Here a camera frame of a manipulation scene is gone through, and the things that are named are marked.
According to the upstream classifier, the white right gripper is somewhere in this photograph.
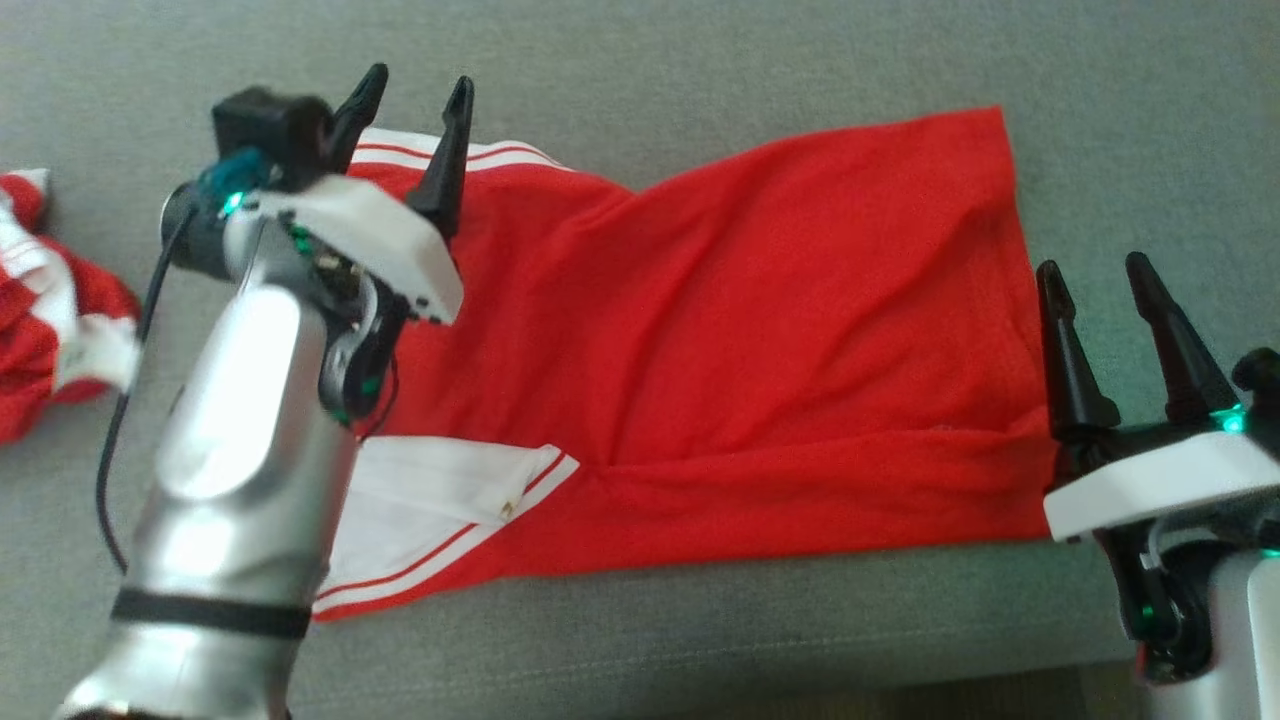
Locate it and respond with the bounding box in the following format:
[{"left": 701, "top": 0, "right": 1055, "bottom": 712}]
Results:
[{"left": 1035, "top": 252, "right": 1280, "bottom": 546}]

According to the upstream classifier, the grey sofa seat cushion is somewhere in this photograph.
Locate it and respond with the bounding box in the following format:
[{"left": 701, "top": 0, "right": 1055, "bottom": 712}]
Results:
[{"left": 0, "top": 0, "right": 1280, "bottom": 720}]

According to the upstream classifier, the red garment with white stripes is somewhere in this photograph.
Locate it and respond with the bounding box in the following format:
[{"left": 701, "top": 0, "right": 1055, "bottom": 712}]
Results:
[
  {"left": 0, "top": 168, "right": 142, "bottom": 446},
  {"left": 310, "top": 105, "right": 1061, "bottom": 623}
]

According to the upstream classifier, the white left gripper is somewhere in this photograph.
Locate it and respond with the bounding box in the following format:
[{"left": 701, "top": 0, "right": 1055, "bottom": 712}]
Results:
[{"left": 240, "top": 63, "right": 476, "bottom": 326}]

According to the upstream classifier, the black left cable teal plug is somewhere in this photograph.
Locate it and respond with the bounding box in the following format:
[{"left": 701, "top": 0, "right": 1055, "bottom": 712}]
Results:
[{"left": 96, "top": 148, "right": 273, "bottom": 577}]

